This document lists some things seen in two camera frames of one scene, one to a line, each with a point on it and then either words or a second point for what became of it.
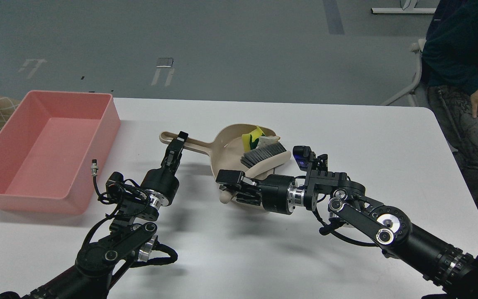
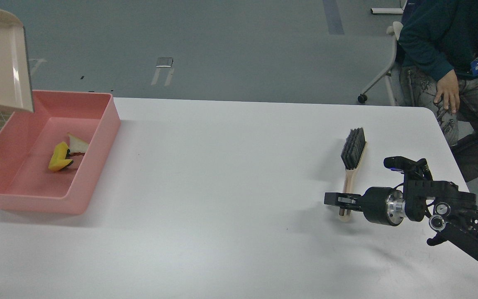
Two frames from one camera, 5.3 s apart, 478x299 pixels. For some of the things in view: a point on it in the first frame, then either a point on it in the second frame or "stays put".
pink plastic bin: (49, 156) stays put
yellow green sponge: (250, 140) → (59, 160)
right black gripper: (279, 194) → (381, 205)
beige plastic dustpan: (226, 147) → (1, 74)
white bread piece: (267, 140) → (76, 145)
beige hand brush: (260, 161) → (350, 155)
